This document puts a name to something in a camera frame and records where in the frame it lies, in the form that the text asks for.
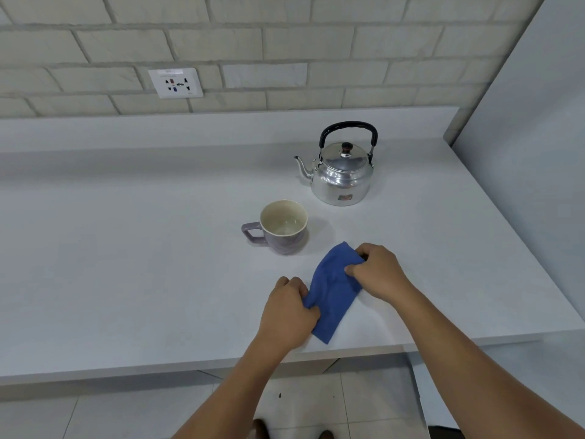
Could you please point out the person's right hand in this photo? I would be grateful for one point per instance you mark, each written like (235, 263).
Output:
(381, 274)

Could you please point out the person's left hand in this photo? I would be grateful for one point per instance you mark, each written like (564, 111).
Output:
(285, 315)

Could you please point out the person's left thumb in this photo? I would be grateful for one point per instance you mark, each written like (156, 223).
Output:
(313, 314)

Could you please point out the person's right thumb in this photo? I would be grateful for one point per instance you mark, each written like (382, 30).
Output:
(356, 269)

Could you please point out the blue cloth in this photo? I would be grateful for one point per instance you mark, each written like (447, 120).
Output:
(332, 290)

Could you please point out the person's right forearm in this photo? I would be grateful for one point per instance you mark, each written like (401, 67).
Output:
(475, 379)

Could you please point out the person's left forearm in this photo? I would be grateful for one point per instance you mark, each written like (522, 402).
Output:
(233, 388)

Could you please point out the purple ceramic mug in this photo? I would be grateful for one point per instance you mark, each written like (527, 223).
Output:
(281, 228)

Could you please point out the silver metal kettle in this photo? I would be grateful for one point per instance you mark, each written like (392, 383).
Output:
(342, 173)

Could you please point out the person's brown shoe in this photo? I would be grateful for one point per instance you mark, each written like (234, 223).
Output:
(327, 435)

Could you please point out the white wall power socket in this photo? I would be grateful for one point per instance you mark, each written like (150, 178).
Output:
(176, 83)

